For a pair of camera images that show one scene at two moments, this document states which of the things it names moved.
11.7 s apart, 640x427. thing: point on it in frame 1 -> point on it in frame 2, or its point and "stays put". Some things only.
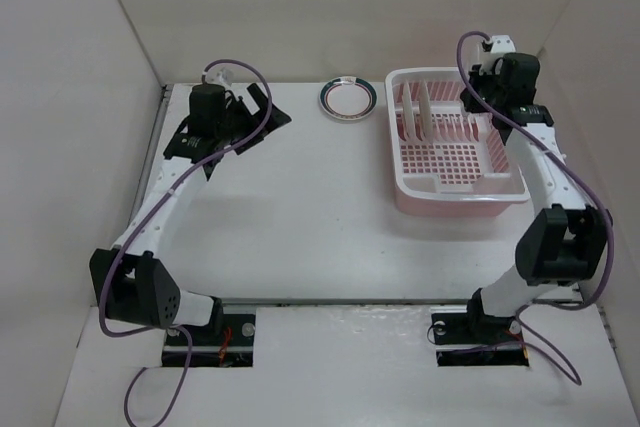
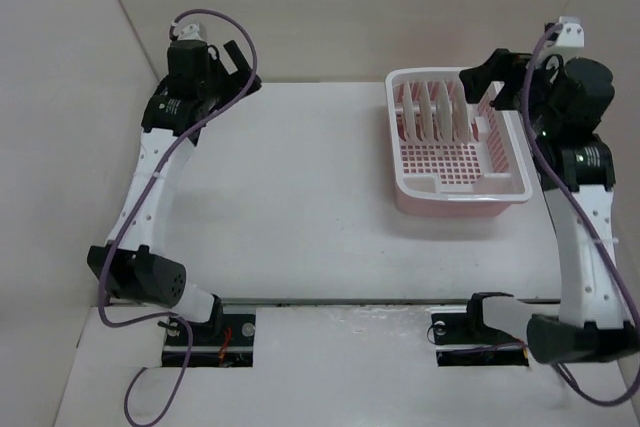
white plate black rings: [426, 112] stays put
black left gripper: [276, 120] -> [236, 58]
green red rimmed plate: [348, 98] -> [460, 117]
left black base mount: [234, 347] stays put
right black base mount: [475, 339] stays put
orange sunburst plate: [408, 110] stays put
